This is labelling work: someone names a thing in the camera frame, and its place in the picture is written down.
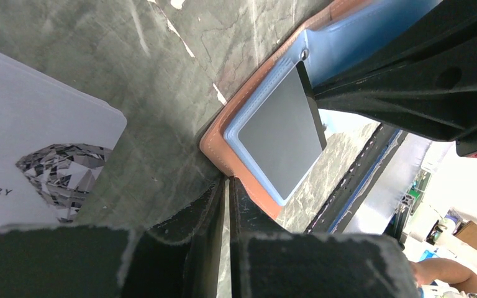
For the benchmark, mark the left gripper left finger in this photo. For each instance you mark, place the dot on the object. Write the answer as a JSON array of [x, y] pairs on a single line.
[[178, 257]]

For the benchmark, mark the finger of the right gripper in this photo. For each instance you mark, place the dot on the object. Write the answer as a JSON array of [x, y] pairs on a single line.
[[424, 81]]

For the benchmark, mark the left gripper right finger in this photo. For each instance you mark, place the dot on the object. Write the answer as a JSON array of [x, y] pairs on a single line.
[[268, 261]]

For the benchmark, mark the brown leather card holder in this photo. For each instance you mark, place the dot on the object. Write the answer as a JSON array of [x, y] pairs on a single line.
[[336, 38]]

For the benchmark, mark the silver credit cards stack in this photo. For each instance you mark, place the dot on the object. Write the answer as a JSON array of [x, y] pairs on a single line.
[[54, 143]]

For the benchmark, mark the single black credit card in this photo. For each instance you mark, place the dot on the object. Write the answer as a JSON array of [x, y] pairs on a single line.
[[278, 134]]

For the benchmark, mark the person's bare forearm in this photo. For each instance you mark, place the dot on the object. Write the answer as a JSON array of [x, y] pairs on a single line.
[[451, 272]]

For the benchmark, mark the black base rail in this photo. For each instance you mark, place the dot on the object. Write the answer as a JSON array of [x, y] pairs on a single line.
[[340, 199]]

